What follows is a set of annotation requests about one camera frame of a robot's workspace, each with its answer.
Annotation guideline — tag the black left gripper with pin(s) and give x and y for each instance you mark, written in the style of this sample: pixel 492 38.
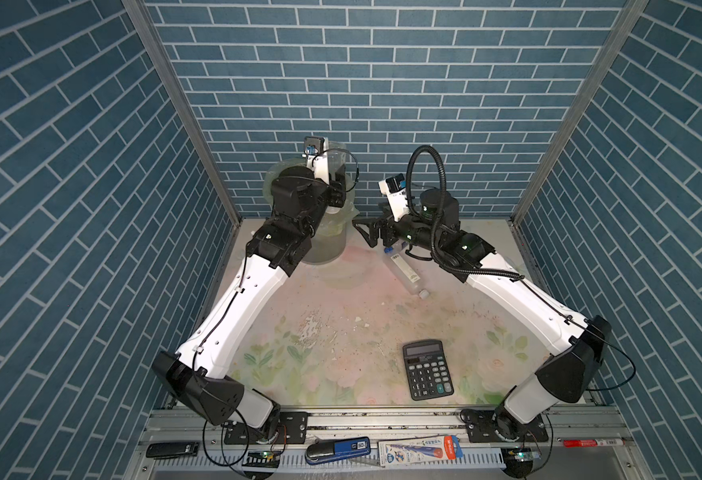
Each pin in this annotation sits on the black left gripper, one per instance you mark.
pixel 335 190

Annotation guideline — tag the clear bottle green white label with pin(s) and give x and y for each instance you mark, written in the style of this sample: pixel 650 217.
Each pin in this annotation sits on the clear bottle green white label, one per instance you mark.
pixel 337 159

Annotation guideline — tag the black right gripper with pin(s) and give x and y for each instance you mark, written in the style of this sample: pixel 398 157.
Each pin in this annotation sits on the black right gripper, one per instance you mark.
pixel 378 223

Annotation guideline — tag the white red pen package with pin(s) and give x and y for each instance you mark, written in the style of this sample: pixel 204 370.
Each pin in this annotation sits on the white red pen package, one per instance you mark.
pixel 399 453

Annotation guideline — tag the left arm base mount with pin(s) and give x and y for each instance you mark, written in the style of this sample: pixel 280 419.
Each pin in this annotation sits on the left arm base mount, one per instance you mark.
pixel 281 427

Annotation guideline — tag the grey mesh waste bin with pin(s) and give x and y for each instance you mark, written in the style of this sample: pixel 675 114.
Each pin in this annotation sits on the grey mesh waste bin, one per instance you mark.
pixel 327 240

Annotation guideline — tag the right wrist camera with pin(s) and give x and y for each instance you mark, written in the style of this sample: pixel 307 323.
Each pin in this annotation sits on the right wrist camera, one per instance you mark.
pixel 395 190

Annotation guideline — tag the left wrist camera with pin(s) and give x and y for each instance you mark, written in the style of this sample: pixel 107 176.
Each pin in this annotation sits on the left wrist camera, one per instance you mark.
pixel 316 150

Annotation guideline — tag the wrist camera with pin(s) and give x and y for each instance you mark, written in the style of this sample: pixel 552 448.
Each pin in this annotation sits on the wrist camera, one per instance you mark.
pixel 395 190
pixel 316 150

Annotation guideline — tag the black remote device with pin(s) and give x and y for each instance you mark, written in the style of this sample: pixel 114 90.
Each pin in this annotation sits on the black remote device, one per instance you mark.
pixel 172 450

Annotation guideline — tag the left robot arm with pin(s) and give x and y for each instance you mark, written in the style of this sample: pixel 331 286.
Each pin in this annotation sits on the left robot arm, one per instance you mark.
pixel 197 372

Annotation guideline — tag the red marker pen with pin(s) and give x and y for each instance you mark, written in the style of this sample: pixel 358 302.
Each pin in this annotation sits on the red marker pen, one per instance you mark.
pixel 592 443

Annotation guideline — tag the aluminium rail frame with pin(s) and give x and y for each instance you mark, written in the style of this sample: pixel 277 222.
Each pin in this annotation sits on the aluminium rail frame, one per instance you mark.
pixel 549 459

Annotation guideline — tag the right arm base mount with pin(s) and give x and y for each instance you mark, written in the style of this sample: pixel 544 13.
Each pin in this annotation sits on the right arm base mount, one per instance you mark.
pixel 488 426

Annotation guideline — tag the blue black stapler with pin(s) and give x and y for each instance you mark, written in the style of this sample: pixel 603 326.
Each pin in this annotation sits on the blue black stapler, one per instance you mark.
pixel 329 451

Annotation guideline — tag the clear bottle white barcode label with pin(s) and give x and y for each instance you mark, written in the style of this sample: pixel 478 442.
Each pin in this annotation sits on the clear bottle white barcode label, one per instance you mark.
pixel 406 274

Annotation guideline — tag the black desk calculator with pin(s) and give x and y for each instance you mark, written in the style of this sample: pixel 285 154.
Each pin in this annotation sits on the black desk calculator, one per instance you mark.
pixel 427 371

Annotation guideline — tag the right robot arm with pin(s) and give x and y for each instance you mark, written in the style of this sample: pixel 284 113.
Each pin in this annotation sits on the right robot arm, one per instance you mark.
pixel 420 211

